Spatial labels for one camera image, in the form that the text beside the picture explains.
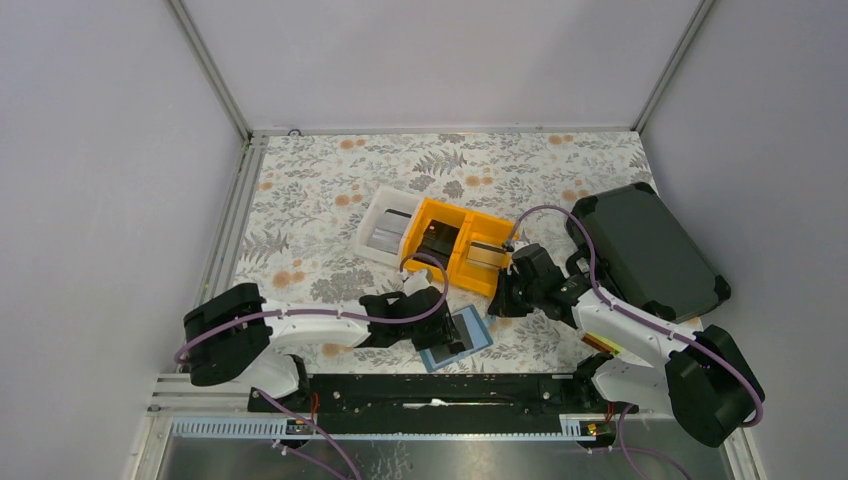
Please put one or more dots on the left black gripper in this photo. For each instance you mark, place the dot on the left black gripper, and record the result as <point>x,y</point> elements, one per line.
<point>443,333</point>

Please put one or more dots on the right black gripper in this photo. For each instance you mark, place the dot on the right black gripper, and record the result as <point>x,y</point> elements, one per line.
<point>501,305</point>

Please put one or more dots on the black card pocket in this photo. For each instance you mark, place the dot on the black card pocket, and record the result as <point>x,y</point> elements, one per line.
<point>464,324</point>

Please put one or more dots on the blue card holder wallet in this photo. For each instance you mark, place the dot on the blue card holder wallet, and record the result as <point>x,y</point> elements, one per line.
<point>474,335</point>

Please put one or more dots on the yellow card storage bin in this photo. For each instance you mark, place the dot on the yellow card storage bin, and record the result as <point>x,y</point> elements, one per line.
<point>465,246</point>

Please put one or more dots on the white card storage bin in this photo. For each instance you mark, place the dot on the white card storage bin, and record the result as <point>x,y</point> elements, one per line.
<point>384,228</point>

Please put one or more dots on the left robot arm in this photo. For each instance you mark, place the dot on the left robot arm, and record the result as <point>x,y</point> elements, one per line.
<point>236,336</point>

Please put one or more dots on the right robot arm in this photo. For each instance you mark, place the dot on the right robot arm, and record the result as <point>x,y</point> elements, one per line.
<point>698,377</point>

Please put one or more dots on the small yellow green block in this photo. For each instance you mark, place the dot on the small yellow green block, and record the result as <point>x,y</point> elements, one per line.
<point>601,344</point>

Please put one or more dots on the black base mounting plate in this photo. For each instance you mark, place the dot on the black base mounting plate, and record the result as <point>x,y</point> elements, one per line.
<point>451,404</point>

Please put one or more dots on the black hard case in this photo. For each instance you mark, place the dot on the black hard case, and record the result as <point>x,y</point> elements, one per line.
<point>646,258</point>

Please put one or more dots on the slotted aluminium cable rail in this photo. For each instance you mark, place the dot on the slotted aluminium cable rail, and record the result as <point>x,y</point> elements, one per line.
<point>270,428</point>

